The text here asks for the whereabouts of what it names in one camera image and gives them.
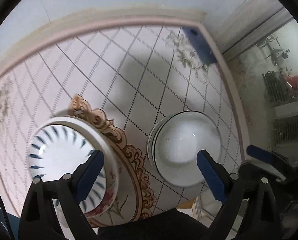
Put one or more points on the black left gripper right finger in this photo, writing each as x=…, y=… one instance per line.
x=215, y=175

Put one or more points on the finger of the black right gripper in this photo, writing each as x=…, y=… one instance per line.
x=264, y=156

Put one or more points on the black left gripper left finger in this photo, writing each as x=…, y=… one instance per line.
x=87, y=173

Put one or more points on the white plate blue leaf pattern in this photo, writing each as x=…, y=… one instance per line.
x=55, y=150

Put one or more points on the white bowl red flowers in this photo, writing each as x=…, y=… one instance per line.
x=105, y=188

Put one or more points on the black radiator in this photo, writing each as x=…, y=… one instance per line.
x=278, y=90

